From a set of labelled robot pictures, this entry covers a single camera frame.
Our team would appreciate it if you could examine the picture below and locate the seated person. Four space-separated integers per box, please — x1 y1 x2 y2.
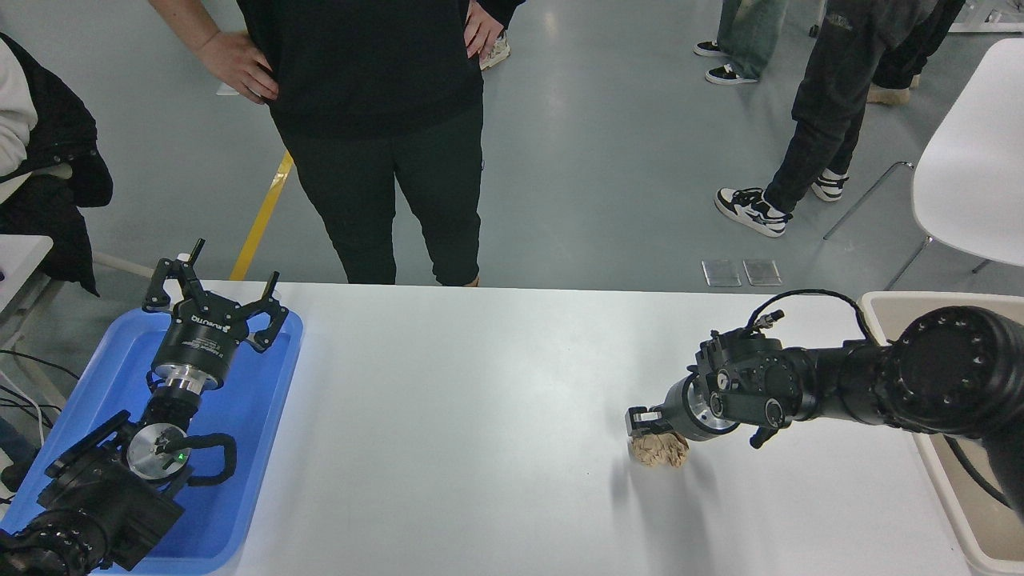
0 32 114 297

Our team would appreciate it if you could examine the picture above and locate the white metal frame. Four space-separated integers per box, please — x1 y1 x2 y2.
952 0 1024 33

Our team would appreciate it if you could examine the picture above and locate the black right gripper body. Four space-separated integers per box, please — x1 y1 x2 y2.
658 374 717 442

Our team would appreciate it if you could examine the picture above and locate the standing person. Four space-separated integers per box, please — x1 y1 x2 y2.
148 0 525 287

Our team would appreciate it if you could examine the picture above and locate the large pale bin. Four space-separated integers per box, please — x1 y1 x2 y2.
858 290 1024 576

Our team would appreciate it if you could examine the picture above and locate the person's left hand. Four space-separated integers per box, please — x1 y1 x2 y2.
464 0 505 61

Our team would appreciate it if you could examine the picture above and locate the white chair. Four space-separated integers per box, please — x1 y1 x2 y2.
824 38 1024 290

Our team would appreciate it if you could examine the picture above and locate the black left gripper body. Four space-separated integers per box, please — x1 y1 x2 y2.
150 298 251 382

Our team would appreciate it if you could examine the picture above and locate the blue plastic tray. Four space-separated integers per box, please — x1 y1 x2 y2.
0 308 305 575

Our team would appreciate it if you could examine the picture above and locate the person's right hand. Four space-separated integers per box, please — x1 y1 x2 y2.
196 30 279 105

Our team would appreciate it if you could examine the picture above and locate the black cable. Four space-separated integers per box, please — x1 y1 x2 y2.
0 350 81 381

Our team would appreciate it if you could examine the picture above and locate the white cable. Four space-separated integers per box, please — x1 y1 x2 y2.
0 368 45 449

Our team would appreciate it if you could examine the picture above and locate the tan paper ball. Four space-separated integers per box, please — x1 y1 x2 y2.
628 430 690 470

